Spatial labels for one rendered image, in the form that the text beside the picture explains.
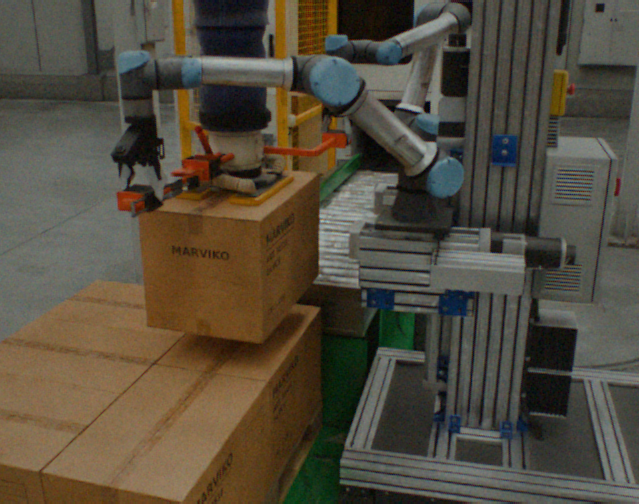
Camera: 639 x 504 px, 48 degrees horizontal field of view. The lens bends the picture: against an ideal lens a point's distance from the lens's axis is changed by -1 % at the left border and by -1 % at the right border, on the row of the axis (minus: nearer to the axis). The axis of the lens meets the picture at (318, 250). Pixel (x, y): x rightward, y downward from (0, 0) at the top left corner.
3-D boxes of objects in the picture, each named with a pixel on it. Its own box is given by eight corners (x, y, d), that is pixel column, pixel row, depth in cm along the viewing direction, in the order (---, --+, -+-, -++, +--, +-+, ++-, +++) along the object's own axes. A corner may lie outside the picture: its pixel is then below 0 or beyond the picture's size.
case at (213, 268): (222, 263, 285) (218, 164, 271) (319, 275, 274) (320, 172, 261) (146, 326, 231) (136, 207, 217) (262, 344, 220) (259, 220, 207)
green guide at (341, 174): (346, 164, 509) (346, 152, 506) (361, 165, 507) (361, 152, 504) (268, 230, 365) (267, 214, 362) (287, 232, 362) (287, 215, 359)
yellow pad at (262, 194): (267, 178, 253) (267, 164, 252) (294, 180, 251) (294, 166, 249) (228, 203, 223) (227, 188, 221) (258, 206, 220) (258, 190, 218)
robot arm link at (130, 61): (154, 52, 168) (116, 53, 166) (157, 99, 172) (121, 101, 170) (151, 50, 175) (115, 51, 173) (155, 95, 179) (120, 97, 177)
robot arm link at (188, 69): (194, 54, 182) (150, 56, 179) (201, 58, 172) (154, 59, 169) (196, 86, 185) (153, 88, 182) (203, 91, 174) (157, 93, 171)
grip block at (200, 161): (193, 172, 218) (192, 153, 216) (223, 175, 216) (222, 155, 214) (180, 179, 211) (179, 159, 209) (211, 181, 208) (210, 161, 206)
